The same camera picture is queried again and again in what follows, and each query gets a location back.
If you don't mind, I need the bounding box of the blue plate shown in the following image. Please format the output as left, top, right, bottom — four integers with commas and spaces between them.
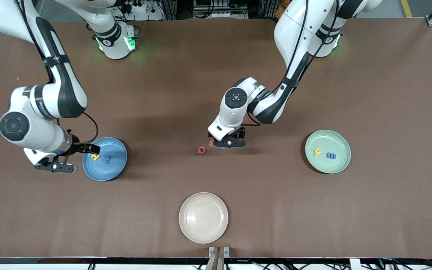
82, 137, 128, 182

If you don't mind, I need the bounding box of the beige plate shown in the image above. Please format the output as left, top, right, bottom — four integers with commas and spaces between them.
179, 192, 229, 244

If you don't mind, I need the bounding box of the green plate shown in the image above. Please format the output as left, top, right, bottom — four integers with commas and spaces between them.
305, 130, 351, 174

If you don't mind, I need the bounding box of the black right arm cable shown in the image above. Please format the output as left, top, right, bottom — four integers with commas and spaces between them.
13, 0, 99, 146

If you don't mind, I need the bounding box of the metal table bracket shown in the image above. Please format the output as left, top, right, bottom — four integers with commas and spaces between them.
205, 246, 230, 270

